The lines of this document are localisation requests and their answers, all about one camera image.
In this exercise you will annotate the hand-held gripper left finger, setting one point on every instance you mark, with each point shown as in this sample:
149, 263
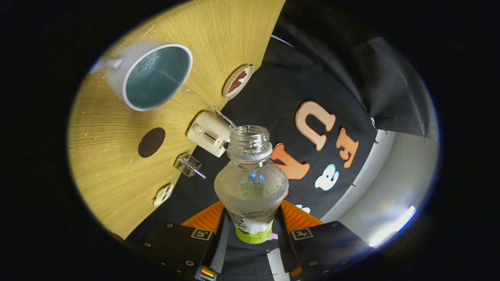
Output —
175, 246

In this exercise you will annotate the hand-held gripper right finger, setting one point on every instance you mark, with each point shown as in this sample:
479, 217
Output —
332, 246

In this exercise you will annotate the clear juice bottle green label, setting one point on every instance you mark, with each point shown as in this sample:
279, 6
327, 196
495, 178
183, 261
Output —
252, 187

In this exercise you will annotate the dark brown round coaster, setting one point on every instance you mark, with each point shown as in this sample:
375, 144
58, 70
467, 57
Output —
151, 142

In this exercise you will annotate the white cup blue inside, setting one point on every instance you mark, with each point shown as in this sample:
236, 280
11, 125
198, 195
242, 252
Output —
156, 76

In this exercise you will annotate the white divided dish with beans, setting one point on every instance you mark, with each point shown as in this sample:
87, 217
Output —
163, 195

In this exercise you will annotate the checkered straw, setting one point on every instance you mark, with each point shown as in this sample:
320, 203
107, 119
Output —
199, 173

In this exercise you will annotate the white toaster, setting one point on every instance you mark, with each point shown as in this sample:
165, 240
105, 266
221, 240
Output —
207, 134

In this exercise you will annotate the white round plate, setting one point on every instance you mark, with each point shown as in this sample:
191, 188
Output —
247, 74

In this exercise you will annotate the wooden table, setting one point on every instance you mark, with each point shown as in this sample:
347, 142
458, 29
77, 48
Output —
218, 31

